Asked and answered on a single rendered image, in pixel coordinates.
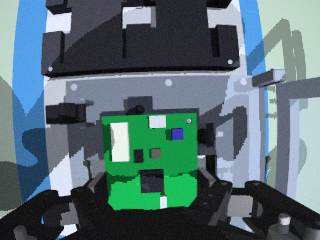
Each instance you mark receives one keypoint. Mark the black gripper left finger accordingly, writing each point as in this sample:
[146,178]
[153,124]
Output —
[93,211]

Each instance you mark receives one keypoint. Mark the green circuit board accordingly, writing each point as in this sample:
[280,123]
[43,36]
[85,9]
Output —
[151,161]

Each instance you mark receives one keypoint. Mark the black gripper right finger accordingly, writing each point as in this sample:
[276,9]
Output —
[283,218]

